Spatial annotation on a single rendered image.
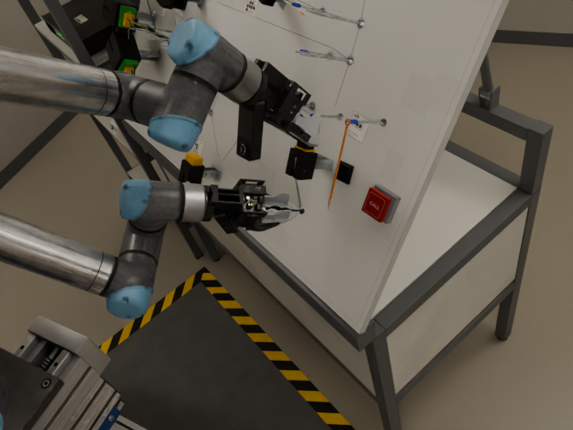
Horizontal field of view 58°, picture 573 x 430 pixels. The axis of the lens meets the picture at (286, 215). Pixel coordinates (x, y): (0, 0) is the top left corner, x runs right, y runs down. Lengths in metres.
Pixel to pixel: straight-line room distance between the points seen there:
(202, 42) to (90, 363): 0.60
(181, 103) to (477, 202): 0.86
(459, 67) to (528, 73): 2.27
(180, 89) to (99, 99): 0.13
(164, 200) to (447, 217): 0.73
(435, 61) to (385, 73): 0.11
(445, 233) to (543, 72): 1.98
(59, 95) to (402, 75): 0.58
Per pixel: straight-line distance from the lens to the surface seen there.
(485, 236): 1.35
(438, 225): 1.36
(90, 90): 0.85
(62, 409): 1.05
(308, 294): 1.20
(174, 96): 0.82
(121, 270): 0.97
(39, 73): 0.81
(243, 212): 0.99
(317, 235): 1.15
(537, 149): 1.34
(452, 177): 1.47
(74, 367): 1.02
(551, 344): 2.13
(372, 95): 1.04
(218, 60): 0.84
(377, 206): 0.99
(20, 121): 3.66
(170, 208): 0.98
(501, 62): 3.28
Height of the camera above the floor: 1.86
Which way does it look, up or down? 47 degrees down
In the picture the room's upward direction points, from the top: 19 degrees counter-clockwise
